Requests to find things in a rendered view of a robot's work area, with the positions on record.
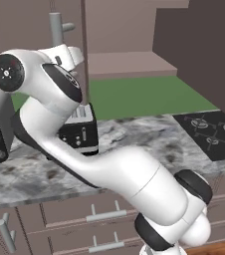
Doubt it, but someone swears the grey drawer handle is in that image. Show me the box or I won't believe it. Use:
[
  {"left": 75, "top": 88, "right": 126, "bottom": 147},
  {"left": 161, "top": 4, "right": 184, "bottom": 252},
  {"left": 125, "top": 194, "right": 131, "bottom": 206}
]
[
  {"left": 85, "top": 200, "right": 128, "bottom": 223},
  {"left": 88, "top": 231, "right": 126, "bottom": 254}
]

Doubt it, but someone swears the black hob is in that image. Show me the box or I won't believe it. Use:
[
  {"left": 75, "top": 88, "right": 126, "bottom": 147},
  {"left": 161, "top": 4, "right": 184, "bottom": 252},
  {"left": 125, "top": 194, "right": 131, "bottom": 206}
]
[{"left": 172, "top": 110, "right": 225, "bottom": 162}]

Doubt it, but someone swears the grey cabinet door handle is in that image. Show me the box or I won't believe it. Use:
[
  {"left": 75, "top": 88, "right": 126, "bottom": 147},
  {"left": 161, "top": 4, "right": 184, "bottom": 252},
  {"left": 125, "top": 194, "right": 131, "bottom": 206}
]
[{"left": 49, "top": 12, "right": 77, "bottom": 48}]

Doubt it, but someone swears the brown upper cabinet door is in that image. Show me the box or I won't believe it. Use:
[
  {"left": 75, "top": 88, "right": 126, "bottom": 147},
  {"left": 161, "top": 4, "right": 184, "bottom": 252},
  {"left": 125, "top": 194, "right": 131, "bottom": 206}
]
[{"left": 0, "top": 0, "right": 89, "bottom": 105}]

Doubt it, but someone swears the black and silver toaster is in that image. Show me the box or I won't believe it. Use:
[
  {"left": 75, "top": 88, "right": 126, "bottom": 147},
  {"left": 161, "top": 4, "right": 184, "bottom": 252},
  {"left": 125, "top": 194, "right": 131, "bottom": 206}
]
[{"left": 57, "top": 102, "right": 100, "bottom": 156}]

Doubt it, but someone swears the brown upper cabinet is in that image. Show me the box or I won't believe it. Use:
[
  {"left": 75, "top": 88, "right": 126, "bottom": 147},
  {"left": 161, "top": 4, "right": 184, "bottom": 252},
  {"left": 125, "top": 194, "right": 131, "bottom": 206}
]
[{"left": 85, "top": 0, "right": 191, "bottom": 81}]

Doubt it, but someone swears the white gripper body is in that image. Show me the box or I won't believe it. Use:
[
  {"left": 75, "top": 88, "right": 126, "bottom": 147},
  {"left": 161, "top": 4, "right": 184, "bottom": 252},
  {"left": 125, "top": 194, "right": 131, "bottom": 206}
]
[{"left": 66, "top": 46, "right": 86, "bottom": 72}]

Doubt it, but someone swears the brown drawer front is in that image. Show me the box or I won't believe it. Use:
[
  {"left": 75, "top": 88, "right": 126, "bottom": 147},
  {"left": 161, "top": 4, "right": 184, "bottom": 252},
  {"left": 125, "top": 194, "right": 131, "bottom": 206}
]
[
  {"left": 205, "top": 194, "right": 225, "bottom": 228},
  {"left": 45, "top": 217, "right": 146, "bottom": 255},
  {"left": 209, "top": 218, "right": 225, "bottom": 244},
  {"left": 39, "top": 190, "right": 139, "bottom": 229}
]

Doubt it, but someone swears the dark brown range hood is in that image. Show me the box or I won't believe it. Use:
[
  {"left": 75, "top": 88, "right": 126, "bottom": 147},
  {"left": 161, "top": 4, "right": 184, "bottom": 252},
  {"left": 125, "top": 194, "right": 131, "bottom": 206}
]
[{"left": 151, "top": 0, "right": 225, "bottom": 121}]

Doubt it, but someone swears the grey lower cabinet handle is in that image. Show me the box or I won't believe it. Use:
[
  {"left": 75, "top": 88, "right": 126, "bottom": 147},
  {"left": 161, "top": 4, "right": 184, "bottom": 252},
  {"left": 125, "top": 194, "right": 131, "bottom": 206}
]
[{"left": 0, "top": 212, "right": 18, "bottom": 254}]

